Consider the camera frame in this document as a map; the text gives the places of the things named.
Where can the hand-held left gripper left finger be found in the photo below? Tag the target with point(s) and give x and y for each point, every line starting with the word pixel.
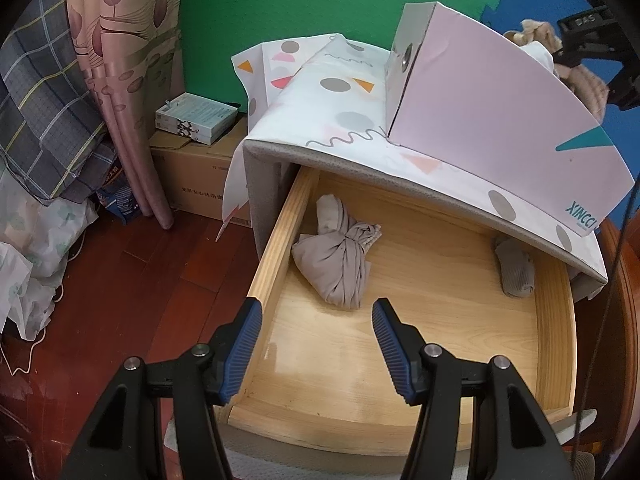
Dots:
pixel 245 350

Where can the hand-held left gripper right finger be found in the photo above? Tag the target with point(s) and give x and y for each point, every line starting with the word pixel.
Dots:
pixel 395 355

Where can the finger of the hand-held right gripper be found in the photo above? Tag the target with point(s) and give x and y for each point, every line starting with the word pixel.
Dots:
pixel 567 55
pixel 622 95

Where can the beige frilled underwear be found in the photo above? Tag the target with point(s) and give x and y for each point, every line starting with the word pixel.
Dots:
pixel 585 80

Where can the grey wooden drawer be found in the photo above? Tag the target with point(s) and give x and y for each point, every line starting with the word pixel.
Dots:
pixel 440 310

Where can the white XINCCI shoe box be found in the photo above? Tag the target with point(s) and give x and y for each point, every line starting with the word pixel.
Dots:
pixel 500 120

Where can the beige knotted garment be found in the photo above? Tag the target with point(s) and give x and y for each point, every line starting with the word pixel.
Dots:
pixel 335 260

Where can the grey sock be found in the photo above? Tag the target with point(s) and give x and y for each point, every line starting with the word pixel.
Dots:
pixel 515 270

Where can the large cardboard box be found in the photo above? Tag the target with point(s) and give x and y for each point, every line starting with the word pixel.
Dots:
pixel 190 180

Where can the blue snack packet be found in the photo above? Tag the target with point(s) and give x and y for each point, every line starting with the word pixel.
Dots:
pixel 117 195

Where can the orange wooden furniture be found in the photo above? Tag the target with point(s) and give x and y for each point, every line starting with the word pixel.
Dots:
pixel 617 335

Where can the white printed plastic bag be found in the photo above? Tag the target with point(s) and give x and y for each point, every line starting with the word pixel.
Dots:
pixel 40 250

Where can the patterned white cover cloth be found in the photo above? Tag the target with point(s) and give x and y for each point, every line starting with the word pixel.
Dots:
pixel 340 110

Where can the small teal white box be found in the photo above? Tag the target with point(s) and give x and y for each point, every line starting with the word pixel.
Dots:
pixel 195 117

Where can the green foam mat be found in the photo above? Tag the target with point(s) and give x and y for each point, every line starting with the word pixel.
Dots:
pixel 300 0

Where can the grey plaid blanket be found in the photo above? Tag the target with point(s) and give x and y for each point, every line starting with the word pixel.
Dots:
pixel 45 110

